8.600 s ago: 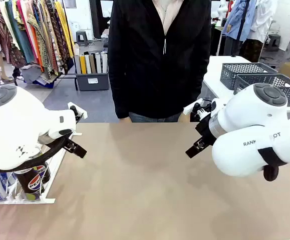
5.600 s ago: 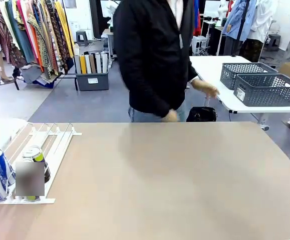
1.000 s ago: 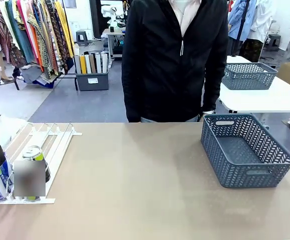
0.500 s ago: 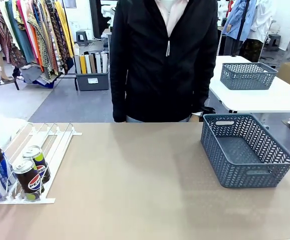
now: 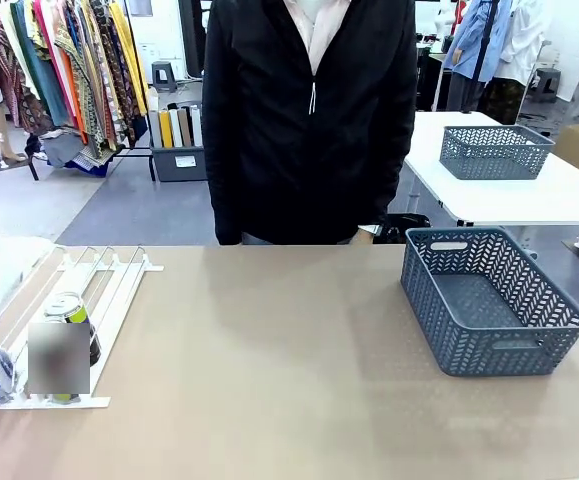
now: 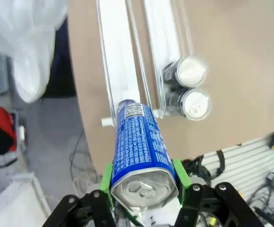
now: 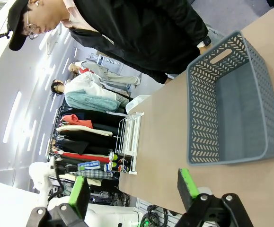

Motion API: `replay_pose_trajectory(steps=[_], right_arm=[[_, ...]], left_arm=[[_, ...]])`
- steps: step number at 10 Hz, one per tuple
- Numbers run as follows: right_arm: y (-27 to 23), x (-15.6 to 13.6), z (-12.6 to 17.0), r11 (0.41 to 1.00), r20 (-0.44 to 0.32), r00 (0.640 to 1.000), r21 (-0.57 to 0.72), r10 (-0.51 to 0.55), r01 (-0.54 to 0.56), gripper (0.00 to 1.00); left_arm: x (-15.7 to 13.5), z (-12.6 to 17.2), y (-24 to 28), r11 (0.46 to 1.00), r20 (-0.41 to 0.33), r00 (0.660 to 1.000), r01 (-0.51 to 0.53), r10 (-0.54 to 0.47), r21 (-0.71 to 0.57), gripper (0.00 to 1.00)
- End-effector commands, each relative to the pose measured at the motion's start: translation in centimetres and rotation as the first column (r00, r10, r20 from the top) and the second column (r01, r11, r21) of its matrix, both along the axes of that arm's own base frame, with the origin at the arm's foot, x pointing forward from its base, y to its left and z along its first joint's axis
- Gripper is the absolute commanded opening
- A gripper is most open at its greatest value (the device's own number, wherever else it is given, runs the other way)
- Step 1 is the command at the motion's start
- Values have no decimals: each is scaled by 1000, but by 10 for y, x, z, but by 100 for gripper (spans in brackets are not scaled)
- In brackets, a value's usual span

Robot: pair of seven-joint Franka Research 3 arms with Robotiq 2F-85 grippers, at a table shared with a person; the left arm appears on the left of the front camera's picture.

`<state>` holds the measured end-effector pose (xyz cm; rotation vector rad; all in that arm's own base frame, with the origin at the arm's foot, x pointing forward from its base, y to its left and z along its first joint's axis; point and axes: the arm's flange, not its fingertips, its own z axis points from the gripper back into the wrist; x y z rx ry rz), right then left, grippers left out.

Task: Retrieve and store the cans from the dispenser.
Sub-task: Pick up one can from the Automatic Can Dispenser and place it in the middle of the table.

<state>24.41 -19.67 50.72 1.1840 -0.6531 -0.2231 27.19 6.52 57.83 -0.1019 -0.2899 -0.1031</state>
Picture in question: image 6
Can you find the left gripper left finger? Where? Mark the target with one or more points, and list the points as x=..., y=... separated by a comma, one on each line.
x=106, y=179

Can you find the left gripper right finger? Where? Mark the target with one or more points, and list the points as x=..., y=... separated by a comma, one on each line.
x=182, y=179

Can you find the blue Pepsi can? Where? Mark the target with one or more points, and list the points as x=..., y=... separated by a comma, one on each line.
x=139, y=142

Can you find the black can silver lid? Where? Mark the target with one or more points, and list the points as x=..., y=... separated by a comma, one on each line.
x=196, y=104
x=191, y=71

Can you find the white box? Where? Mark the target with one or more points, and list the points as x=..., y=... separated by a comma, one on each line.
x=13, y=203

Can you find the white plastic bag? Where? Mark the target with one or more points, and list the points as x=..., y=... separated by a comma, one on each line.
x=28, y=35

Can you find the white slotted base plate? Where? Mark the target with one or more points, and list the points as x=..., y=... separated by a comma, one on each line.
x=245, y=160

